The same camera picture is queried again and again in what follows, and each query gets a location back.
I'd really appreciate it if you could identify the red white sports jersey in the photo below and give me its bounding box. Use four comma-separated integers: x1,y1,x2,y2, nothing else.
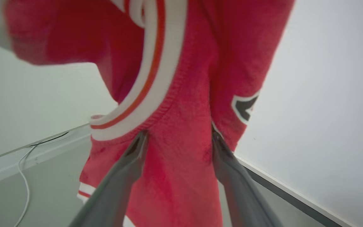
3,0,295,227

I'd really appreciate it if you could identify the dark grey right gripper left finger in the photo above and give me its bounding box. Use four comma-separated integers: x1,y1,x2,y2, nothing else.
70,130,149,227

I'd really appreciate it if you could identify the thin white cable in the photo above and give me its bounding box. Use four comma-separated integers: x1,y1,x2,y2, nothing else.
13,145,39,227

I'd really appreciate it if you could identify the white and black skirting board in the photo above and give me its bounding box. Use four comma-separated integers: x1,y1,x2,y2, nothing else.
233,154,358,227

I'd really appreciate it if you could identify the thin black cable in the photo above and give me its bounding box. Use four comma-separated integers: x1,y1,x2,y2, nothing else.
28,131,70,147

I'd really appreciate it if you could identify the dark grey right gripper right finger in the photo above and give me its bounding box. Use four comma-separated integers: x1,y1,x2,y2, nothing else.
212,124,283,227

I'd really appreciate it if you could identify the plain white skirting board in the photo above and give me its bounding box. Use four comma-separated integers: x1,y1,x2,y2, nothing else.
0,124,91,190

